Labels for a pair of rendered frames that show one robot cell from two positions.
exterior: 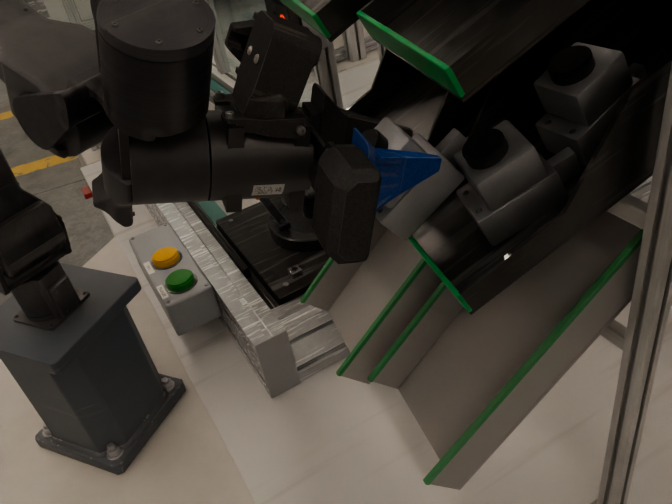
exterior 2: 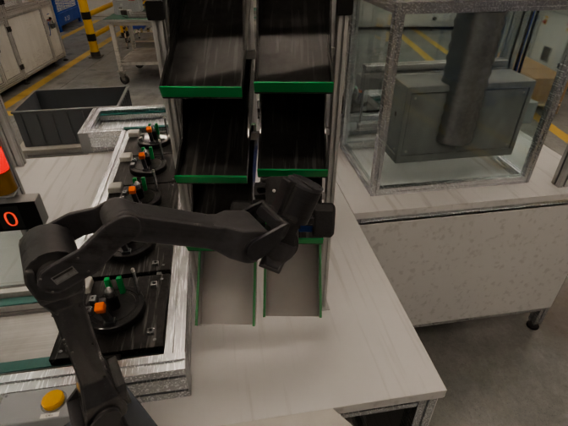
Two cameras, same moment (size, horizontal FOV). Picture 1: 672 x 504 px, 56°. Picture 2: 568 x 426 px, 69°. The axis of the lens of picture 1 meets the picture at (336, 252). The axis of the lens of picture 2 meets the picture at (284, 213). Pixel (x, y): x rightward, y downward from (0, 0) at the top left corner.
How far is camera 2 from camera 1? 0.68 m
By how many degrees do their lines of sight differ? 60
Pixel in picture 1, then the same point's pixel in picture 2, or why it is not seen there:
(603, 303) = not seen: hidden behind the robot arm
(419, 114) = (221, 206)
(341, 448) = (243, 374)
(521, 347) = (300, 260)
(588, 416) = not seen: hidden behind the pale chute
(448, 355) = (275, 286)
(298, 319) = (182, 343)
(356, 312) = (220, 308)
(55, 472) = not seen: outside the picture
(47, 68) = (254, 225)
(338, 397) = (213, 364)
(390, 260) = (219, 277)
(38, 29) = (223, 218)
